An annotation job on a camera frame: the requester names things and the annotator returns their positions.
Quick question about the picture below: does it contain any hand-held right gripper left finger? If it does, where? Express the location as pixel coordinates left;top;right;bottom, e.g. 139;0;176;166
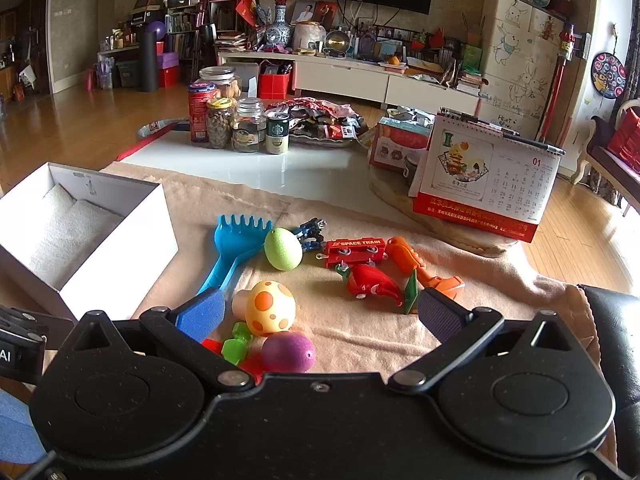
65;287;257;395

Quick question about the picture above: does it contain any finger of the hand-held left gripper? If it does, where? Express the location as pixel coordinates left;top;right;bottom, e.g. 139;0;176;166
0;389;37;464

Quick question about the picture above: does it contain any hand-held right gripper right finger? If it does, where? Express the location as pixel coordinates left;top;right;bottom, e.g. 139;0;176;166
387;287;586;395

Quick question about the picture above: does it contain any green triangle piece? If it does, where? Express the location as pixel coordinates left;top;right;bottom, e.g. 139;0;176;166
402;269;420;315

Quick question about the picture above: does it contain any green gem toy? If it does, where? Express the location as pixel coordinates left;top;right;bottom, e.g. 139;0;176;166
221;322;253;366

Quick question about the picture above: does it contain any orange plastic toy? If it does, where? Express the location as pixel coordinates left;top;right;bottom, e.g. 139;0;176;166
385;236;466;303

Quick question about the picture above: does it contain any yellow spotted mushroom toy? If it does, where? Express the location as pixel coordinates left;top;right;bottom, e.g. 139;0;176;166
231;280;297;337

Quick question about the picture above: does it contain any red plastic toy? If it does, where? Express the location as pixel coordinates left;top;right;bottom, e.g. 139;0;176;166
201;337;268;386

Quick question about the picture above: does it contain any red chili pepper toy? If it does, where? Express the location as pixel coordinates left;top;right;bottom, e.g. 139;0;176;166
334;262;405;307

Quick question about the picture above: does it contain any blue toy rake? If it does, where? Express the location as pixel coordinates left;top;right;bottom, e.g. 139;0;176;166
197;214;274;297

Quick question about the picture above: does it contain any purple toy egg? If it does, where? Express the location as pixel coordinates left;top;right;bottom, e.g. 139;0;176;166
261;331;317;374

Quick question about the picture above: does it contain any green toy egg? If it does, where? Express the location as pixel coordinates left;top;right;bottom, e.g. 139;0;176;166
264;228;304;272

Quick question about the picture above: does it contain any white paper sheet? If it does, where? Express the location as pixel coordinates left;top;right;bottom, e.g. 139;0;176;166
0;162;180;323

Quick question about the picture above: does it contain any red toy train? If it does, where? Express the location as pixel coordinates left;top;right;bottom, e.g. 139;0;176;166
317;237;387;268

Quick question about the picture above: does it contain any blue toy robot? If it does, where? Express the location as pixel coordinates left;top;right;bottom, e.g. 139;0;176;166
291;218;328;253

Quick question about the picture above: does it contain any beige cloth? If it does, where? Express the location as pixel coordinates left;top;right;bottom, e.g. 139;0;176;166
0;161;618;466

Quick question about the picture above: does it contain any round wooden board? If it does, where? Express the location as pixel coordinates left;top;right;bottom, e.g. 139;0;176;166
369;162;521;259

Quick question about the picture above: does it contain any white foam insert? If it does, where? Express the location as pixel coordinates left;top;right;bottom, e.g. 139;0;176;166
27;182;123;286

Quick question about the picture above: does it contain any red desk calendar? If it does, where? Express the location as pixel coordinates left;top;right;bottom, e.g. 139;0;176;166
412;112;566;244

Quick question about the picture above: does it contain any black leather chair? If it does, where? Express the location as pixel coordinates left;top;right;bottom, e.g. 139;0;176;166
577;284;640;480

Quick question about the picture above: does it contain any red printed carton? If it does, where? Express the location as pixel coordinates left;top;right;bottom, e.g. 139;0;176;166
369;116;433;173

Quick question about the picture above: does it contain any yellow lid nut jar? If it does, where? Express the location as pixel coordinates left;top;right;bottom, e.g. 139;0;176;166
206;97;236;150

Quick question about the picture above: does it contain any glass jar with dark label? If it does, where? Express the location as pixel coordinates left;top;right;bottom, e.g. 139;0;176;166
231;97;266;153

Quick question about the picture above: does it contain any black pen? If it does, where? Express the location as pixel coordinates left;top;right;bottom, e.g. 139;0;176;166
501;131;566;155

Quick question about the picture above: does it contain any green white coffee can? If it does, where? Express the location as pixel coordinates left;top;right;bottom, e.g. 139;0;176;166
265;111;291;155

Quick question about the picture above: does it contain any red drink can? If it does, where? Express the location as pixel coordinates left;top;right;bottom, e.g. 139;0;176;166
188;82;221;145

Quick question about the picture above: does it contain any wooden armchair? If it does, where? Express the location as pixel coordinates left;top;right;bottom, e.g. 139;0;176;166
572;100;640;216

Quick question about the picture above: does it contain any tray of snack packets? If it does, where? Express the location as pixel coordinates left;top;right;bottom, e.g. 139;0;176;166
265;96;368;147

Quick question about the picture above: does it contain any glass jar of walnuts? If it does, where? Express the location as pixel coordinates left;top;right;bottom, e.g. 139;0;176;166
199;66;242;101

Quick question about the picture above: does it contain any stack of books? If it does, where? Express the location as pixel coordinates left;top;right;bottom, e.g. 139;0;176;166
456;70;488;97

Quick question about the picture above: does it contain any red gift bag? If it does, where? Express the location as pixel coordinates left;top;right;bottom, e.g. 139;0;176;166
257;61;292;101

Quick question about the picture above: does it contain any black rolled mat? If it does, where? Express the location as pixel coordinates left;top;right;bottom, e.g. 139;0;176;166
138;34;160;93

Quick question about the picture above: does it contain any red cushion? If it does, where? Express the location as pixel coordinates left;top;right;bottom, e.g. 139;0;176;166
606;107;640;173

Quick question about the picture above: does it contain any white television cabinet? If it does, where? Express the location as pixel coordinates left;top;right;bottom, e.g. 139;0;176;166
217;50;483;111

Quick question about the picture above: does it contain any white bunny print drawer cabinet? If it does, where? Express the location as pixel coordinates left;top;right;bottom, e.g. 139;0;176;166
480;0;566;138

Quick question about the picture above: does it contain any cluttered bookshelf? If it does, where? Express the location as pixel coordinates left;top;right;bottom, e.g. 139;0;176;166
165;0;241;68

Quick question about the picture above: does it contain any round dartboard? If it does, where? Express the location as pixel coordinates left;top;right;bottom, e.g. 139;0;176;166
591;51;627;98

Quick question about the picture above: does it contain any metal bowl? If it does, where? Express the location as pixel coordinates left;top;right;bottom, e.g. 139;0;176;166
324;30;351;53

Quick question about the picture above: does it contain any blue white porcelain vase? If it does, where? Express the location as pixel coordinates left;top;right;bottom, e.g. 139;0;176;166
265;5;293;46

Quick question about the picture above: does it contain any red stick vacuum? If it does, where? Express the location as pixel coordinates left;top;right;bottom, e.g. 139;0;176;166
537;22;591;143

